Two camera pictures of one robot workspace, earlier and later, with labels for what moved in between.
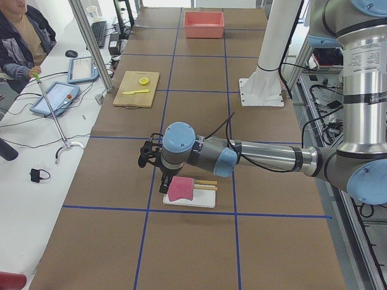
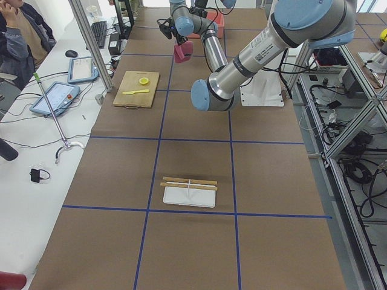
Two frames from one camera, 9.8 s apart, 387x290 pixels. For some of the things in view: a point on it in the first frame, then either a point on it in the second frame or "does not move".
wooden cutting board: (137, 89) does not move
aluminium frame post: (95, 54) does not move
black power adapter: (113, 45) does not move
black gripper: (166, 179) → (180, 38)
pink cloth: (181, 187) → (185, 48)
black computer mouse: (71, 53) does not move
